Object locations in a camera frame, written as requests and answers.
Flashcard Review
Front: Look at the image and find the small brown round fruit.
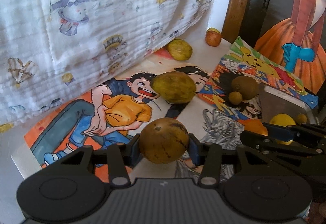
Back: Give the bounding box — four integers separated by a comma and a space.
295, 113, 308, 124

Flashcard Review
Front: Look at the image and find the large yellow round fruit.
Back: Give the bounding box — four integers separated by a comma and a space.
269, 113, 296, 145

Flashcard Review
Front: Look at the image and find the brown striped pepino melon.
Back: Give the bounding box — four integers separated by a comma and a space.
139, 117, 189, 164

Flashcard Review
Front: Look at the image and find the small orange tangerine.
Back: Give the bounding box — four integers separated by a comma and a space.
244, 119, 268, 136

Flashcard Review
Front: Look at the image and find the green yellow mango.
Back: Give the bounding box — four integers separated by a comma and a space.
150, 71, 196, 104

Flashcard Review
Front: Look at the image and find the large brown kiwi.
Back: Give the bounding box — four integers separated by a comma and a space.
231, 75, 259, 100

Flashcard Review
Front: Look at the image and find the yellow green guava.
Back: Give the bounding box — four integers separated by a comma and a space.
166, 39, 193, 61

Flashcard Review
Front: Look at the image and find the person's right hand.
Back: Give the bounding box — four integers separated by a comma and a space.
308, 202, 326, 224

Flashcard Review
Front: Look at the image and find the colourful anime drawing mat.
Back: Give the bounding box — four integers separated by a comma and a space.
11, 57, 319, 184

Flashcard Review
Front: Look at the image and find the metal baking tray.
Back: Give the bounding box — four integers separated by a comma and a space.
259, 83, 319, 124

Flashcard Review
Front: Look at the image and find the Winnie the Pooh drawing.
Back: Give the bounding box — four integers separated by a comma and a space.
228, 37, 308, 98

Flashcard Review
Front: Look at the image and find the orange dress lady poster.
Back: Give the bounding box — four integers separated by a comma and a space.
254, 0, 325, 93

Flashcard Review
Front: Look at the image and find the yellow apple behind red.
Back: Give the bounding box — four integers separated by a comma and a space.
206, 27, 220, 34

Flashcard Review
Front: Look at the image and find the cartoon print white cloth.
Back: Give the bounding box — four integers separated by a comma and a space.
1, 0, 212, 130

